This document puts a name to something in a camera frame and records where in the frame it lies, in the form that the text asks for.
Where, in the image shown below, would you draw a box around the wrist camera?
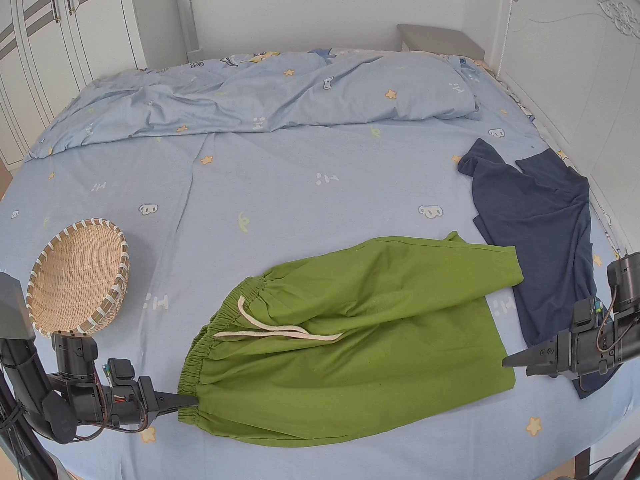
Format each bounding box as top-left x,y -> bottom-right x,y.
572,298 -> 601,334
102,359 -> 137,390

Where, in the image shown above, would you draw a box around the grey bedside table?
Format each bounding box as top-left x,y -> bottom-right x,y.
396,23 -> 487,61

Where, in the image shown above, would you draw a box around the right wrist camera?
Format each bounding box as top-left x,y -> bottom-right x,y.
572,298 -> 601,334

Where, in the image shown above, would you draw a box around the green shorts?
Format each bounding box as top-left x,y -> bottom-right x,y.
177,231 -> 524,441

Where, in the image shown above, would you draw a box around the white wardrobe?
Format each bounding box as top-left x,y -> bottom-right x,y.
0,0 -> 148,171

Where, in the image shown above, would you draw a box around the pale blue quilt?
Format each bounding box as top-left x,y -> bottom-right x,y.
25,47 -> 483,161

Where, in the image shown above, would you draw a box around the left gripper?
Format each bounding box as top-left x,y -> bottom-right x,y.
97,377 -> 199,426

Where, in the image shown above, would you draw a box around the round woven basket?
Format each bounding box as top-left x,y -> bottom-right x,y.
26,217 -> 131,339

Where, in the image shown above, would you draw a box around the dark blue garment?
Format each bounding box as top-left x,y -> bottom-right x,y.
457,138 -> 618,400

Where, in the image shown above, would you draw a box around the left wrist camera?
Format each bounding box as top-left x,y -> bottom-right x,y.
102,359 -> 137,390

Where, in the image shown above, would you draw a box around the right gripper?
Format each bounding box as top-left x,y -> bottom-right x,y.
501,318 -> 621,381

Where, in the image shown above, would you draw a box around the bed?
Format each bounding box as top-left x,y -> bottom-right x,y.
0,0 -> 640,480

